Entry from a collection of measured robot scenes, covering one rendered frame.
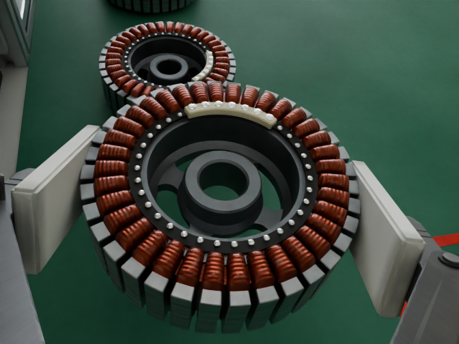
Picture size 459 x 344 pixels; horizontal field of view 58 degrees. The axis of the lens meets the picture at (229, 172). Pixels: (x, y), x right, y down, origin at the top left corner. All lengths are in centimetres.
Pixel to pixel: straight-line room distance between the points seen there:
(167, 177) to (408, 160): 24
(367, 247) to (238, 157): 6
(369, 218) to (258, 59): 29
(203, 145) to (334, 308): 14
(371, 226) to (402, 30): 39
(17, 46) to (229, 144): 26
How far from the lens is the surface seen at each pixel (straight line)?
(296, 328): 27
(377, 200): 16
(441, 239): 34
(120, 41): 38
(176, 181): 19
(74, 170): 16
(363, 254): 17
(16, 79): 41
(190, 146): 20
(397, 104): 42
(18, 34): 41
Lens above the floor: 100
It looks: 52 degrees down
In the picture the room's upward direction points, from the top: 9 degrees clockwise
